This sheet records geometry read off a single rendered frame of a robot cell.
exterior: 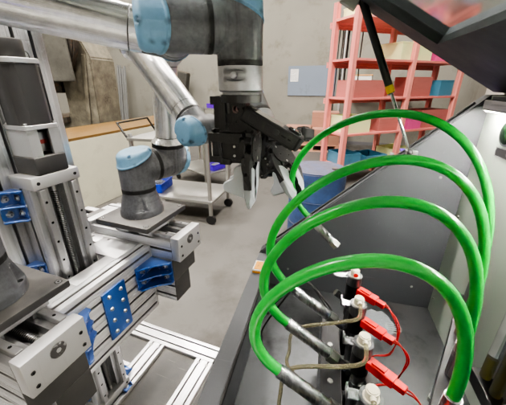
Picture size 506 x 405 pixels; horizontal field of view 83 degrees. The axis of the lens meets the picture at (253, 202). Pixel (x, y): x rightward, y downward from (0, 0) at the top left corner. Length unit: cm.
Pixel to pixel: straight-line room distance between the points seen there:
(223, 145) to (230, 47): 15
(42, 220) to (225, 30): 71
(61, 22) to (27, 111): 34
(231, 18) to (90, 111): 530
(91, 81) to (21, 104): 477
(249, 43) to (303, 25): 780
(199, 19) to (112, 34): 19
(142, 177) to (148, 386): 98
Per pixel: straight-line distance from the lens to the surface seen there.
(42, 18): 63
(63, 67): 554
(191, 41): 49
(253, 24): 50
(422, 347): 96
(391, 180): 86
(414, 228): 93
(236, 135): 50
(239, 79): 49
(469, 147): 56
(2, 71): 91
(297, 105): 820
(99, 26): 61
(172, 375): 161
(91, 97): 569
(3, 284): 81
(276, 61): 836
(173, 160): 109
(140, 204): 105
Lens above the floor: 147
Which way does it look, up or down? 23 degrees down
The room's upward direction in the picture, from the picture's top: straight up
